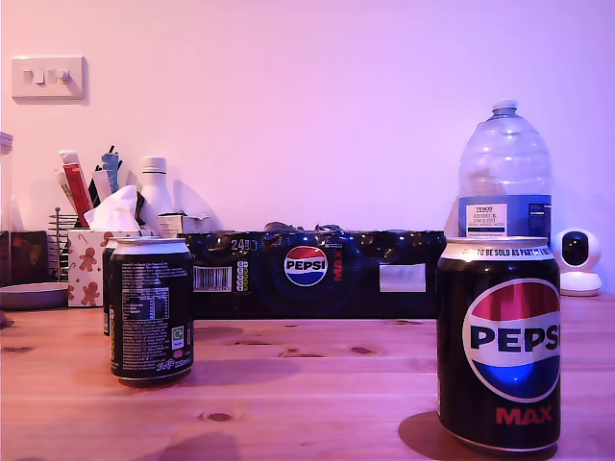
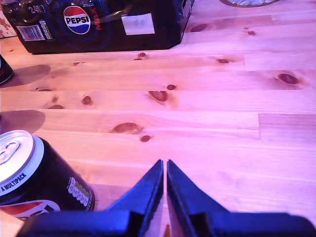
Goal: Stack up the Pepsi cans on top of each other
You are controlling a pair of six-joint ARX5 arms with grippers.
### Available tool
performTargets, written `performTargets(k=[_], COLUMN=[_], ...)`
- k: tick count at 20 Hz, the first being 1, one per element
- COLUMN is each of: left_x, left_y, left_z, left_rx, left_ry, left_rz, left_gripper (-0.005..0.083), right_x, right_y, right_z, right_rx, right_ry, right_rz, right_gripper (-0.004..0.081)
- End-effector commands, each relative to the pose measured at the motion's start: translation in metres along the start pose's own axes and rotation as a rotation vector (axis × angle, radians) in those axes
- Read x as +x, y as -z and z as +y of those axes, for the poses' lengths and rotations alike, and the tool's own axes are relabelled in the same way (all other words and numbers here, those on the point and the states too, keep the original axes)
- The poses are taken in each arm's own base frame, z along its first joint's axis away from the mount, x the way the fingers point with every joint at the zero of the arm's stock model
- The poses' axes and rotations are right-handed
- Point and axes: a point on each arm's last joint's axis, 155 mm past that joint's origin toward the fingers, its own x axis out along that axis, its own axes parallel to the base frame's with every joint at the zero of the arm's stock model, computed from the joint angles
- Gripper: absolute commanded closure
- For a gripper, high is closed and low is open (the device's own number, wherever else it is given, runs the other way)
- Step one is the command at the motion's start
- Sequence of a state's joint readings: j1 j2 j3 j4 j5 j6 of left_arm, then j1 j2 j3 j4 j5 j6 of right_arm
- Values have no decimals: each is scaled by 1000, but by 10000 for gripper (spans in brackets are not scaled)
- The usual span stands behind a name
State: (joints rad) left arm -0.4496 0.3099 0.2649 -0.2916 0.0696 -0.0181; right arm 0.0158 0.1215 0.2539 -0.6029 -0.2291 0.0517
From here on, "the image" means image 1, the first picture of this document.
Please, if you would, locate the black Pepsi Max can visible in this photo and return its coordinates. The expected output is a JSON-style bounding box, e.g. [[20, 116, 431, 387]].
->
[[109, 235, 195, 389], [435, 234, 563, 455], [102, 237, 116, 338]]

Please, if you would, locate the black Pepsi Max multipack box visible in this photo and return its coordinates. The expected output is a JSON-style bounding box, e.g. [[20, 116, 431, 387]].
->
[[177, 223, 448, 321]]

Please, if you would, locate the small white cardboard box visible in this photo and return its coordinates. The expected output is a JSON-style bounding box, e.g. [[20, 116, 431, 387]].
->
[[157, 210, 211, 236]]

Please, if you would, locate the white insulated bottle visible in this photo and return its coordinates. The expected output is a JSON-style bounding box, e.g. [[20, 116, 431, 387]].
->
[[138, 156, 175, 236]]

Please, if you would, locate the white tissue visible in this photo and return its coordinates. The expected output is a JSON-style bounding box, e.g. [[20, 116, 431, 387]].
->
[[84, 184, 143, 231]]

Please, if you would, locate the blue packet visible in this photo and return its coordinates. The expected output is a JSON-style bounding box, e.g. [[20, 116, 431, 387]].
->
[[100, 152, 121, 193]]

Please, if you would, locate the clear large water bottle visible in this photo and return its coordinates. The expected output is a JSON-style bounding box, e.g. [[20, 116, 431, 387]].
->
[[444, 99, 554, 239]]

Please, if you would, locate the white paper sachet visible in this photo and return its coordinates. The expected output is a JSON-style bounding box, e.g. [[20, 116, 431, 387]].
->
[[90, 170, 115, 203]]

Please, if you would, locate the gingerbread print tissue box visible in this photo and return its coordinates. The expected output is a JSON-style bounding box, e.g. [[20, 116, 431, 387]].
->
[[66, 228, 160, 308]]

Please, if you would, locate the dark red patterned box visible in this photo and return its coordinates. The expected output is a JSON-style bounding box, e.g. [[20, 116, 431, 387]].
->
[[9, 230, 49, 285]]

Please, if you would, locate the grey plate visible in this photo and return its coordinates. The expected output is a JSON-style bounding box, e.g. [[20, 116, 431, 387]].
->
[[0, 281, 69, 311]]

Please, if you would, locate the metal wire holder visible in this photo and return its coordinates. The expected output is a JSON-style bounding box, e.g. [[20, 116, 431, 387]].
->
[[47, 206, 90, 282]]

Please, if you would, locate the small white round camera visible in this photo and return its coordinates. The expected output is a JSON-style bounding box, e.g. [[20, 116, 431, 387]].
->
[[550, 228, 603, 298]]

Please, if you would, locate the white wall switch plate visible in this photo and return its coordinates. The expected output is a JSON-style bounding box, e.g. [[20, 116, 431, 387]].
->
[[11, 56, 89, 105]]

